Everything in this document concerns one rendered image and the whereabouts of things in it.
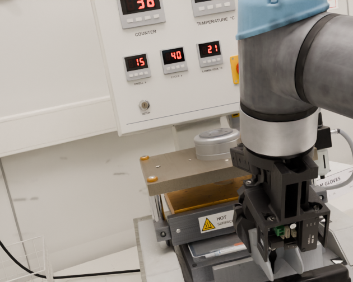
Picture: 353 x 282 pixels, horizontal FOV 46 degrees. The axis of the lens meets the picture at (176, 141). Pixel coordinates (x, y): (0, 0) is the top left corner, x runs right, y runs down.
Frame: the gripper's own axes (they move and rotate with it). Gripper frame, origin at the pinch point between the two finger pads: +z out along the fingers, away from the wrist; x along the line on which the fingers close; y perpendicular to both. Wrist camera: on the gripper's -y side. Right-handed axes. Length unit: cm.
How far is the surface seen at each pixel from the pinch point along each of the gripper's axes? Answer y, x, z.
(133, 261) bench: -49, -20, 45
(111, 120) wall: -69, -18, 10
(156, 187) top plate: -13.7, -12.2, -5.6
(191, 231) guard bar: -9.8, -8.3, 1.1
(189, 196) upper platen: -17.0, -6.8, 0.3
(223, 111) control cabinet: -36.0, 5.2, -3.7
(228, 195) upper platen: -13.8, -1.2, -0.9
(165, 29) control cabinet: -42.1, -3.7, -20.3
